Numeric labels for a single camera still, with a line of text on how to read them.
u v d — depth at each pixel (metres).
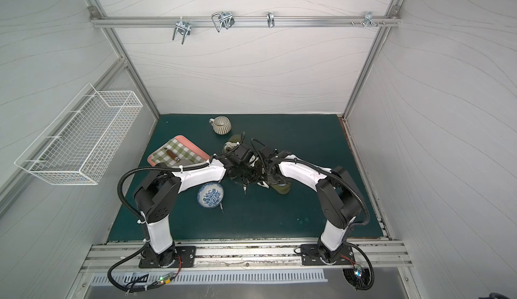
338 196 0.47
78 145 0.68
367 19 0.77
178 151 1.04
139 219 0.52
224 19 0.77
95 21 0.77
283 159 0.61
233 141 1.02
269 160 0.66
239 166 0.72
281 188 0.88
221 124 1.11
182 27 0.78
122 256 0.75
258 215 0.87
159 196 0.48
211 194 0.88
